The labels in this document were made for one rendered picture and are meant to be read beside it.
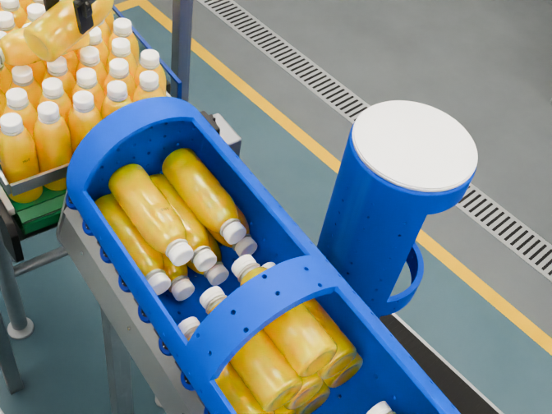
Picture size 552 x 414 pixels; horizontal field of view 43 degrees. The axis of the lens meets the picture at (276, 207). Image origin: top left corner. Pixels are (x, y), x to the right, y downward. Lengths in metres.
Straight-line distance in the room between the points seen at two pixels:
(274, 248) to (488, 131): 2.21
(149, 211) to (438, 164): 0.65
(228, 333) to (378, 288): 0.79
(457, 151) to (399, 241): 0.23
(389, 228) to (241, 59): 1.98
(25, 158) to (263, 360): 0.66
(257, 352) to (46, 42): 0.62
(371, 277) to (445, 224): 1.22
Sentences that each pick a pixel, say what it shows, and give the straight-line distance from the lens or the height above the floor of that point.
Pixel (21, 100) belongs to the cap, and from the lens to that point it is 1.43.
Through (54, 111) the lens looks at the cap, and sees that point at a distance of 1.40.
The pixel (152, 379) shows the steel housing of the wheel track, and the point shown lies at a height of 0.86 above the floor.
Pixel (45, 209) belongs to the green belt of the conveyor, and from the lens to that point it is 1.50.
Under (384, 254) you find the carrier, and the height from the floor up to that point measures 0.81.
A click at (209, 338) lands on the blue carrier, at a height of 1.17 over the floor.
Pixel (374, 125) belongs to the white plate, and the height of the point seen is 1.04.
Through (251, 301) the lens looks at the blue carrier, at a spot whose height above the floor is 1.22.
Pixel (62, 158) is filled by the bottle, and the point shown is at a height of 0.99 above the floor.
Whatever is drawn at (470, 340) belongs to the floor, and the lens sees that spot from 2.56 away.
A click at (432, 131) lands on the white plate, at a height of 1.04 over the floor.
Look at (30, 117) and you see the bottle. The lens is 1.46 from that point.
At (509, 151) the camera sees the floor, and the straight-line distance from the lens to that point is 3.29.
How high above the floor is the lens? 2.03
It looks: 48 degrees down
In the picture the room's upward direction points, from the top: 11 degrees clockwise
